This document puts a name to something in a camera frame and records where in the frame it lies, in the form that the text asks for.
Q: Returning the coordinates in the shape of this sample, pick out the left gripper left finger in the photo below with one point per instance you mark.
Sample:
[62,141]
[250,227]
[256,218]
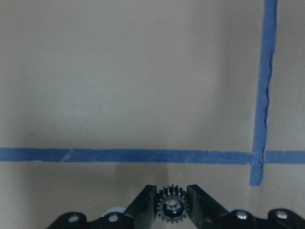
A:
[141,213]

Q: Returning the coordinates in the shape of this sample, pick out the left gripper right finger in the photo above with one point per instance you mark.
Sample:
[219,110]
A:
[204,211]

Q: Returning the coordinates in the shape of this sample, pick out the small black bearing gear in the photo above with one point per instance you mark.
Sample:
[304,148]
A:
[172,204]

